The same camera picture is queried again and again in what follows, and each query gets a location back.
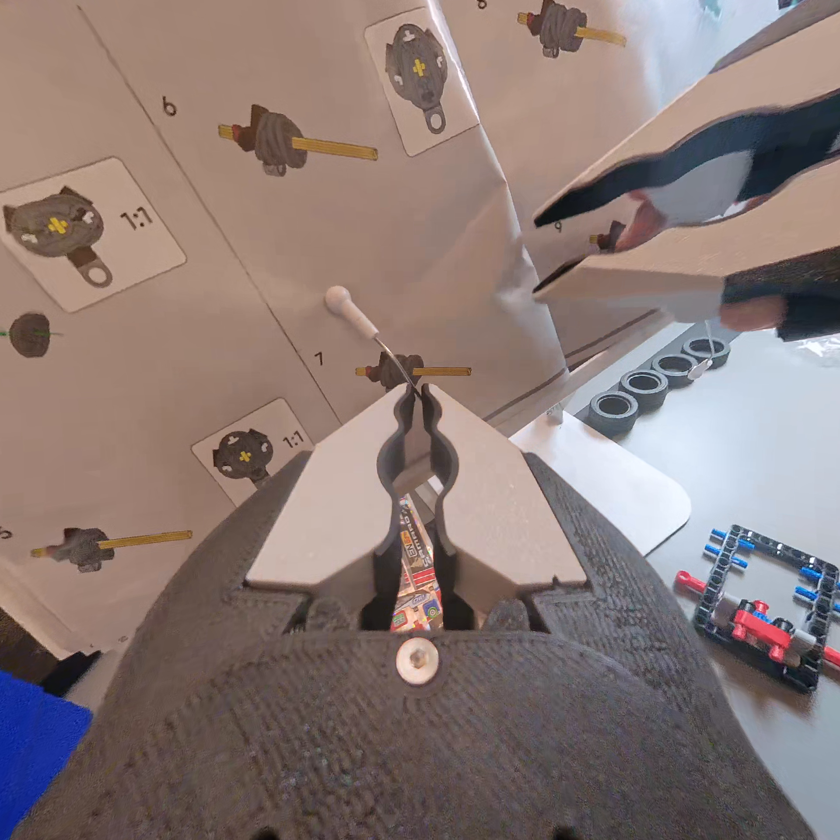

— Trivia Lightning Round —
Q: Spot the instruction booklet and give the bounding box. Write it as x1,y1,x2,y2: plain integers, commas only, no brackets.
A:
0,0,788,657

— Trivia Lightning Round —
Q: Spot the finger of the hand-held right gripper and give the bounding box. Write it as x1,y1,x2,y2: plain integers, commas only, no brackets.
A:
532,164,840,324
532,10,840,231

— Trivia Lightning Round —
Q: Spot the person's right hand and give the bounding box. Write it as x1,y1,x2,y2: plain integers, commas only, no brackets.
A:
721,297,786,333

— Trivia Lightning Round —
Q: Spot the white book stand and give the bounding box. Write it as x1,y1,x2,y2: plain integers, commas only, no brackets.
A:
482,308,694,557

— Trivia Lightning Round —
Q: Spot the black lego frame assembly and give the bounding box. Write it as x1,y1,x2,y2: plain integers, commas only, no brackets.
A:
676,524,840,695

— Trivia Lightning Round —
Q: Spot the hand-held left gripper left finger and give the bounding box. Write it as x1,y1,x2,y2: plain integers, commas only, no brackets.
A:
244,385,416,627

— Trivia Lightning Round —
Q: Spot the blue plastic bin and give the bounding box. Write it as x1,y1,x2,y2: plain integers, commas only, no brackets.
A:
0,668,94,840

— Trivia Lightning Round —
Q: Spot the colourful sticker sheet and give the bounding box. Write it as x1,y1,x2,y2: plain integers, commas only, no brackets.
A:
390,492,447,632

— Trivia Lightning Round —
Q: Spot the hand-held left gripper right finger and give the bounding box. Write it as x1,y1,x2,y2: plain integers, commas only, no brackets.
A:
423,383,589,627

